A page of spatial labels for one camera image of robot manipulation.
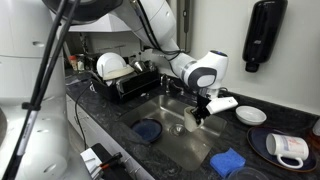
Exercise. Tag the clear glass bowl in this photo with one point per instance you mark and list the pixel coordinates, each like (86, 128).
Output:
(246, 175)

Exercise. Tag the stainless steel sink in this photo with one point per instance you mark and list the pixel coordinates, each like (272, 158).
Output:
(186, 150)

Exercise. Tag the black wall soap dispenser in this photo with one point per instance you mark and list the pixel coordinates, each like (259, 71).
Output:
(265, 30)

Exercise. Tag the black dish rack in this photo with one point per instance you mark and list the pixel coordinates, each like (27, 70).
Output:
(133, 88)

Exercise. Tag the white dinner plate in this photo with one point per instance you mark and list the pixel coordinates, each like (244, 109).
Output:
(110, 63)

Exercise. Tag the white wall cabinet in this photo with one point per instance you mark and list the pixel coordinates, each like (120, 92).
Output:
(110, 26)

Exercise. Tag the white base cabinets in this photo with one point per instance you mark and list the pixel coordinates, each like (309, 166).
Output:
(71, 113)

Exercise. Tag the steel mixing bowl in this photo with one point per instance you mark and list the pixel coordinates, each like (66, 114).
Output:
(140, 66)

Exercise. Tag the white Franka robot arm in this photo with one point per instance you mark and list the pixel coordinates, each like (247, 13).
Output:
(203, 75)

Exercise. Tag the cream dinner plate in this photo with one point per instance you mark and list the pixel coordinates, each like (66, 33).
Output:
(118, 73)

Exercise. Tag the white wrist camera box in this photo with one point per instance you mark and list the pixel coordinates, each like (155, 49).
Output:
(221, 105)

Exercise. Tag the dark blue plate with rim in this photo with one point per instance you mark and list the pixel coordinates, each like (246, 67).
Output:
(258, 145)

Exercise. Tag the white mug with print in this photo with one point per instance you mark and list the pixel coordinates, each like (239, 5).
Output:
(290, 146)

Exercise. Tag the white ceramic bowl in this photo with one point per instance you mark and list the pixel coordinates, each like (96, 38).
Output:
(251, 115)

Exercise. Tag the clear plastic container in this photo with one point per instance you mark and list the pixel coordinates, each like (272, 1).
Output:
(76, 80)

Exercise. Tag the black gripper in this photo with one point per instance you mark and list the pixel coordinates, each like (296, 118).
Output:
(201, 108)

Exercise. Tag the blue sponge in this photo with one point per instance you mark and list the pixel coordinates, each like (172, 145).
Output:
(227, 161)

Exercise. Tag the dark blue round plate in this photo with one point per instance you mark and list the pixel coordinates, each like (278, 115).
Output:
(147, 130)

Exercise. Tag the grey paper towel dispenser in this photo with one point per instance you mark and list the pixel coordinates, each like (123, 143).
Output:
(186, 26)

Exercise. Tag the chrome side sprayer tap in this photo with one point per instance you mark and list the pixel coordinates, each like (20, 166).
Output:
(176, 88)

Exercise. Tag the spice jar with red lid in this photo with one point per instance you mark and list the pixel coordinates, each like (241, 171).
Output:
(73, 63)

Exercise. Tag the small glass jar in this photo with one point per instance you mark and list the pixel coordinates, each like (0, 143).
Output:
(81, 64)

